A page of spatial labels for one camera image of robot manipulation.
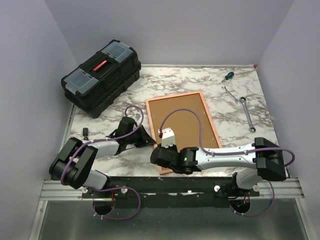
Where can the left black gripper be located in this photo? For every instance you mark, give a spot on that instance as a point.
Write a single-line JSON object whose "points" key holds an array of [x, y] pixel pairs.
{"points": [[145, 140]]}

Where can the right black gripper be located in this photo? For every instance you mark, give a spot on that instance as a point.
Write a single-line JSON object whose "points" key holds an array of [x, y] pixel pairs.
{"points": [[173, 147]]}

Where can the red wooden picture frame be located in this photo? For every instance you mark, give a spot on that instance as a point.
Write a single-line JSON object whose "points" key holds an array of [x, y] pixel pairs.
{"points": [[184, 124]]}

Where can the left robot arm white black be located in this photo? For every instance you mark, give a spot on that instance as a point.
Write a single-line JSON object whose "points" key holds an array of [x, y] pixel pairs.
{"points": [[73, 164]]}

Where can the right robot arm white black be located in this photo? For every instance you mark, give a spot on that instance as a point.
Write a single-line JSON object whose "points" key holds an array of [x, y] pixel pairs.
{"points": [[261, 160]]}

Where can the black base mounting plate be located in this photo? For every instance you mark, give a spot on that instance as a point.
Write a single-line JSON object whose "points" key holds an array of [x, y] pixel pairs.
{"points": [[168, 192]]}

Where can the small black cylinder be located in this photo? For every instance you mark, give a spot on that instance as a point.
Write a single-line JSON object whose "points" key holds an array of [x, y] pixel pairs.
{"points": [[85, 134]]}

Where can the black plastic toolbox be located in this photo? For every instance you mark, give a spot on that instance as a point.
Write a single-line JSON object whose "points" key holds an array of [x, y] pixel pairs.
{"points": [[96, 83]]}

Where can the silver ratchet wrench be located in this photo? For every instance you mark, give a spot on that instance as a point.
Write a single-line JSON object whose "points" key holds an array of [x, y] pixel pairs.
{"points": [[243, 101]]}

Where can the small silver open wrench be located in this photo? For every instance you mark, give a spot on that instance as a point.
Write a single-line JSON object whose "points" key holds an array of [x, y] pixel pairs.
{"points": [[230, 94]]}

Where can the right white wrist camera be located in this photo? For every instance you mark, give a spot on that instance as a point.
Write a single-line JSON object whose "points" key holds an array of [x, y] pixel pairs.
{"points": [[167, 137]]}

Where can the green handled screwdriver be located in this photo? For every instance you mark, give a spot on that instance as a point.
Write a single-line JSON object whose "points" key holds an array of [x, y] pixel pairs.
{"points": [[229, 76]]}

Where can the aluminium rail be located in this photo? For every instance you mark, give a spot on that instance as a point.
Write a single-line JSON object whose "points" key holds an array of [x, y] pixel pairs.
{"points": [[289, 189]]}

